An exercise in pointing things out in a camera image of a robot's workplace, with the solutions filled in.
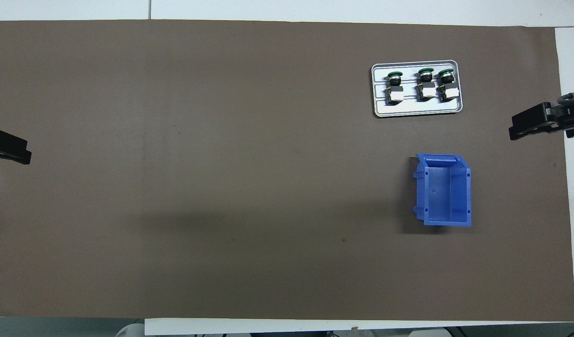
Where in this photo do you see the brown paper table mat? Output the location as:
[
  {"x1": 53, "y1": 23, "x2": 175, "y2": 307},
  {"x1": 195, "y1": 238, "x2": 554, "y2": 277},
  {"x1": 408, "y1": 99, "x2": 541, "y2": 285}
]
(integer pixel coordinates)
[{"x1": 0, "y1": 19, "x2": 574, "y2": 322}]

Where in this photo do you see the green push button switch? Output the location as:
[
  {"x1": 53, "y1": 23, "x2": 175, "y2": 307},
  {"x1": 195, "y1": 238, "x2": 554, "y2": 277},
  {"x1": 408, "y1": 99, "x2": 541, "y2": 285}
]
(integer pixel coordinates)
[
  {"x1": 384, "y1": 70, "x2": 405, "y2": 104},
  {"x1": 436, "y1": 68, "x2": 459, "y2": 102},
  {"x1": 415, "y1": 67, "x2": 436, "y2": 102}
]

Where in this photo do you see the silver metal tray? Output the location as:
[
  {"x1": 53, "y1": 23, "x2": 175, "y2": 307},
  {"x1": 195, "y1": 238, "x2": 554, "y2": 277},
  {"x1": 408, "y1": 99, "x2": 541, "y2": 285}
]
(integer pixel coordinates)
[{"x1": 371, "y1": 59, "x2": 464, "y2": 118}]

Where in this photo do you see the blue plastic storage bin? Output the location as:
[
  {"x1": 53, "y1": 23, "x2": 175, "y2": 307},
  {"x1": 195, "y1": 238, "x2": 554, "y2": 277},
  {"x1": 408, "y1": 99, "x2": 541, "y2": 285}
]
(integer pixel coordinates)
[{"x1": 412, "y1": 153, "x2": 472, "y2": 227}]

